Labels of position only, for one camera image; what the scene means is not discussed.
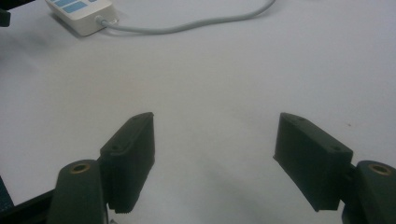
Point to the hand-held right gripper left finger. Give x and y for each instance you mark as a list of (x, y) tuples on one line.
[(129, 165)]

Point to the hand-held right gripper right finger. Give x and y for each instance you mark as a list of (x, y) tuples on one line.
[(311, 161)]

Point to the white power strip blue buttons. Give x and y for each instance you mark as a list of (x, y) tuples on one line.
[(81, 12)]

